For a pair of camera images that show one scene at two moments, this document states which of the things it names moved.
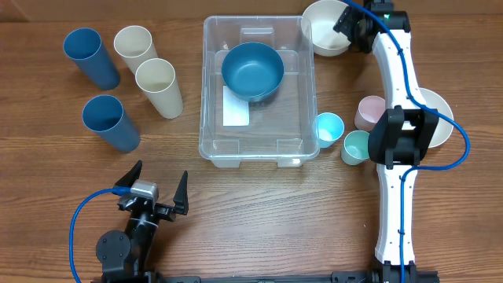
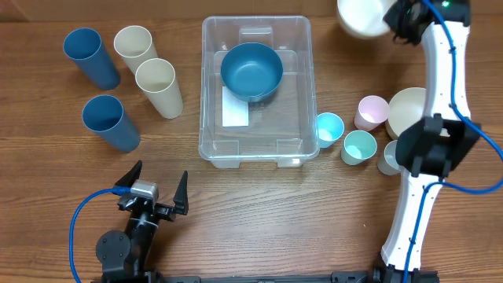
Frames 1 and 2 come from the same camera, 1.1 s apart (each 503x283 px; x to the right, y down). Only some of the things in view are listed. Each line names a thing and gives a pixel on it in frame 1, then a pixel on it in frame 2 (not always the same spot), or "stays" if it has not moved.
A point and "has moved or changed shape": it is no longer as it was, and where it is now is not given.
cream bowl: [318, 20] has moved or changed shape
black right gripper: [347, 25] → [394, 16]
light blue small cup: [329, 129] stays
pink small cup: [370, 109] stays
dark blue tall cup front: [104, 115] stays
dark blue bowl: [252, 71] stays
